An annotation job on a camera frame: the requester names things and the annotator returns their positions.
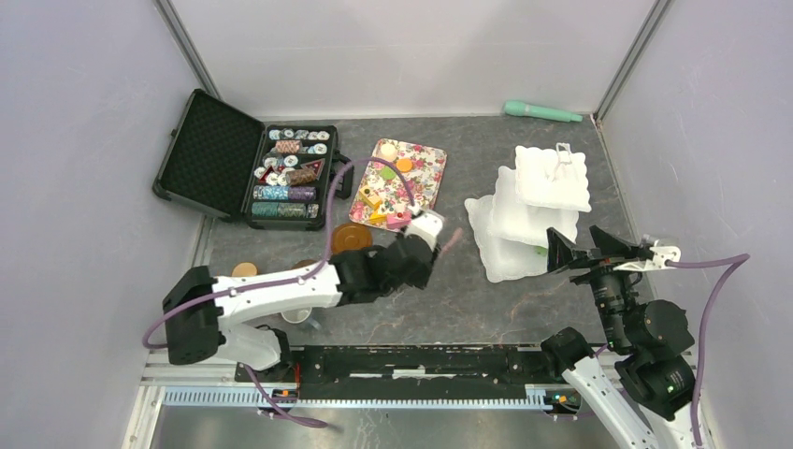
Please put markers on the green macaron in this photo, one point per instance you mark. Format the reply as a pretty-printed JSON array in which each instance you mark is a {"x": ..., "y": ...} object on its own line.
[{"x": 387, "y": 173}]

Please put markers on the white cup grey handle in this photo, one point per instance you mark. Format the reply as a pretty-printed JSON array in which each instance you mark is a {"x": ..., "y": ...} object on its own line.
[{"x": 301, "y": 317}]

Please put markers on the black poker chip case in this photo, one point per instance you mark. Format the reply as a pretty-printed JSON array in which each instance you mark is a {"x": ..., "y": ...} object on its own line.
[{"x": 232, "y": 167}]

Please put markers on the yellow wedge cake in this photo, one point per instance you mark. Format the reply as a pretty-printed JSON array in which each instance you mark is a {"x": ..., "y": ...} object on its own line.
[{"x": 378, "y": 217}]

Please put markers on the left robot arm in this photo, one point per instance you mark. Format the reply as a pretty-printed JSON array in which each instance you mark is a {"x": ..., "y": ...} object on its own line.
[{"x": 208, "y": 316}]

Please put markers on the cream dome cake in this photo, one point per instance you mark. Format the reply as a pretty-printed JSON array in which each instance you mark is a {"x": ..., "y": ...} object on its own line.
[{"x": 388, "y": 152}]

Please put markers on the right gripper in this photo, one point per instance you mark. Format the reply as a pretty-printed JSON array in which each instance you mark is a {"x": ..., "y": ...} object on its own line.
[{"x": 561, "y": 253}]

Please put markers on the large brown saucer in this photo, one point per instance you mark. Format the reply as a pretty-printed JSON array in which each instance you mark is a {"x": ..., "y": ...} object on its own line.
[{"x": 350, "y": 236}]

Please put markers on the orange macaron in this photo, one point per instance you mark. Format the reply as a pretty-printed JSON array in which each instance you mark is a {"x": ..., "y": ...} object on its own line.
[{"x": 404, "y": 165}]

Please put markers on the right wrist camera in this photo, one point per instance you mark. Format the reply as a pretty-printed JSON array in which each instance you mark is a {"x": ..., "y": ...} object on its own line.
[{"x": 662, "y": 251}]

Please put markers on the pink cake with cherry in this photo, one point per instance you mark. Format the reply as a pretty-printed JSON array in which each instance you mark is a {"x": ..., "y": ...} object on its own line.
[{"x": 398, "y": 220}]

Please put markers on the yellow cube cake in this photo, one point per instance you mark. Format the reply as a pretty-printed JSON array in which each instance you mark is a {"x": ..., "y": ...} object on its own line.
[{"x": 370, "y": 197}]

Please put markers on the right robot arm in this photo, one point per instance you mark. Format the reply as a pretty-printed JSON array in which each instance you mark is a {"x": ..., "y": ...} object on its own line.
[{"x": 656, "y": 410}]

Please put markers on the mint green rolling pin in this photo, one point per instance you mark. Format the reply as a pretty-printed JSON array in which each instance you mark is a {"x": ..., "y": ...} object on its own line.
[{"x": 521, "y": 109}]

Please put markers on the dark brown saucer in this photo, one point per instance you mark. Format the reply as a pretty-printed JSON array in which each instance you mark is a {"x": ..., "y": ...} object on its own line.
[{"x": 304, "y": 263}]

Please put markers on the orange cup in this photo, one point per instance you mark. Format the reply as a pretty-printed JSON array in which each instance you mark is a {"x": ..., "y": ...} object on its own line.
[{"x": 244, "y": 269}]

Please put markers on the black mounting rail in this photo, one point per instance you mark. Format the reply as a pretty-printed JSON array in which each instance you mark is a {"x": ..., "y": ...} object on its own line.
[{"x": 443, "y": 374}]

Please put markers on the floral serving tray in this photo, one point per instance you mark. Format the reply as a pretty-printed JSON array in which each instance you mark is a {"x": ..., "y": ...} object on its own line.
[{"x": 418, "y": 188}]

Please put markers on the white three-tier cake stand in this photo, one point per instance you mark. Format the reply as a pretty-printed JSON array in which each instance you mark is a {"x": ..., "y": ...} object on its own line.
[{"x": 545, "y": 188}]

